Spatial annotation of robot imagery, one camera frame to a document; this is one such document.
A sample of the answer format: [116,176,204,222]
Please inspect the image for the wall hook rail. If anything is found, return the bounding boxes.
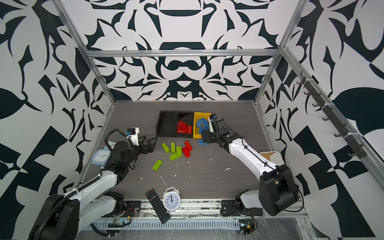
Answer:
[299,77,371,159]

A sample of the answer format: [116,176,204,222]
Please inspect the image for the black remote control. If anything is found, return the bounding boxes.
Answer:
[146,189,171,224]

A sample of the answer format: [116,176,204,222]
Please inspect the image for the white cable duct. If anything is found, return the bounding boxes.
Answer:
[94,219,240,231]

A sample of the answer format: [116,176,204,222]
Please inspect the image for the white twin-bell alarm clock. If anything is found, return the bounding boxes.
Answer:
[163,187,181,212]

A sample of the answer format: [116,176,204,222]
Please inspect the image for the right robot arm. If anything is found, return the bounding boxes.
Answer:
[202,115,302,216]

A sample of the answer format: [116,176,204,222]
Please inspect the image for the blue lego brick top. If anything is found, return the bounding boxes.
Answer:
[199,139,208,146]

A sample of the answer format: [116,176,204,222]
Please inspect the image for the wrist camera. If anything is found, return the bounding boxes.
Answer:
[209,114,217,133]
[126,128,140,146]

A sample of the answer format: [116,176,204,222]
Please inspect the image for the small green square clock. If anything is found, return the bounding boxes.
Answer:
[104,141,116,150]

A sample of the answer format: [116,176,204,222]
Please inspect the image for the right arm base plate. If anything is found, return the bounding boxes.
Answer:
[220,200,263,217]

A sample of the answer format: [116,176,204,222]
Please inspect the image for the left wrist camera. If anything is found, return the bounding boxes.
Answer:
[126,128,140,146]

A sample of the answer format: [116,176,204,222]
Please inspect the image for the blue lego brick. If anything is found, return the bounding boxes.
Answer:
[201,118,209,128]
[199,127,207,134]
[199,139,208,146]
[196,119,203,128]

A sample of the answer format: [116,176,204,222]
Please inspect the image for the black left bin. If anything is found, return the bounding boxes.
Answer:
[156,111,177,137]

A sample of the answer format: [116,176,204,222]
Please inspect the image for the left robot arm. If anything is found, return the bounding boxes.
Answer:
[29,135,158,240]

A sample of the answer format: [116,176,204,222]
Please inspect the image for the blue square clock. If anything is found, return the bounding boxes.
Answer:
[92,149,111,167]

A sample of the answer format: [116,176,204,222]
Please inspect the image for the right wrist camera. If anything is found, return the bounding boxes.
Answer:
[209,114,217,133]

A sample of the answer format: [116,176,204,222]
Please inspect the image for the black bin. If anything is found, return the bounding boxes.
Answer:
[156,111,177,137]
[176,112,194,138]

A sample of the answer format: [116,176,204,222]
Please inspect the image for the black middle bin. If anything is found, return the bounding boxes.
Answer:
[176,112,194,138]

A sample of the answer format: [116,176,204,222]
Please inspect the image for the green lego brick flat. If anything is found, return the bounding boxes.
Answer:
[169,153,180,161]

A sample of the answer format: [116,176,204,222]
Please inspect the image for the white wooden-top tray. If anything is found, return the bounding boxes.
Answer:
[260,151,285,166]

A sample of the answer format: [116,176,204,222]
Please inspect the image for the yellow bin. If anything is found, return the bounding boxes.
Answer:
[193,112,212,139]

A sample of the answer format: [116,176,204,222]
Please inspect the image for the lone green lego brick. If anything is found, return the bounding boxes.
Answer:
[152,159,163,172]

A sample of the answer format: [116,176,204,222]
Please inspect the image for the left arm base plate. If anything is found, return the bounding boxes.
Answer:
[112,201,142,218]

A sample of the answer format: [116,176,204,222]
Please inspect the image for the red lego brick cluster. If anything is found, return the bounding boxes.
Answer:
[182,141,193,158]

